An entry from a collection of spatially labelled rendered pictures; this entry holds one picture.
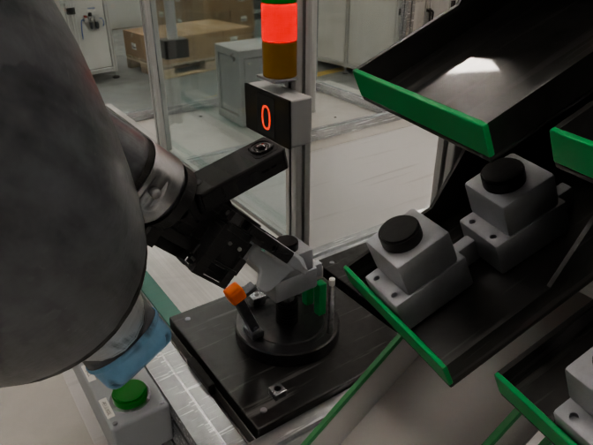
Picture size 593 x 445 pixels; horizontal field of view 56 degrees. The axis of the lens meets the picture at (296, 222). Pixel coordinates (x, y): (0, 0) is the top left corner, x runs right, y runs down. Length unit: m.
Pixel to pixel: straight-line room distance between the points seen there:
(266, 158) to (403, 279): 0.25
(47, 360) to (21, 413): 0.71
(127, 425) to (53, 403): 0.22
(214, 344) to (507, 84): 0.52
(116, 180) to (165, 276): 0.83
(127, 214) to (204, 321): 0.62
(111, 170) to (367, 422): 0.46
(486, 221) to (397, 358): 0.18
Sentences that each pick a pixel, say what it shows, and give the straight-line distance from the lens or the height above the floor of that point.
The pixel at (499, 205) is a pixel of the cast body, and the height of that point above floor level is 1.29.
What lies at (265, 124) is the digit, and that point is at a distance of 0.85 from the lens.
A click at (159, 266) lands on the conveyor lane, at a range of 1.03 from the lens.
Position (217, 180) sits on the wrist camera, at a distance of 0.58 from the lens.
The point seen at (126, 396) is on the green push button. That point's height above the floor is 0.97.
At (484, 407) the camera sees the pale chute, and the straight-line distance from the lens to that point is 0.52.
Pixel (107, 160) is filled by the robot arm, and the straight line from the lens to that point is 0.16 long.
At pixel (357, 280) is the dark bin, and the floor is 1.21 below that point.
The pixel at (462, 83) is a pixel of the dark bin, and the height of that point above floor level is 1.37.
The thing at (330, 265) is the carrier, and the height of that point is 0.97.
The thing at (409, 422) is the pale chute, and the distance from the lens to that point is 0.55.
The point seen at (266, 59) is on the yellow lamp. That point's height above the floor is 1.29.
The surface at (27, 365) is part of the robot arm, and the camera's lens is 0.18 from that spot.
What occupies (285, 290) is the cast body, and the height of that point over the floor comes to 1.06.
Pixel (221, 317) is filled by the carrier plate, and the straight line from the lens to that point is 0.80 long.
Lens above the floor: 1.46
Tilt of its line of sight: 28 degrees down
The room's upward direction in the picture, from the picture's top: straight up
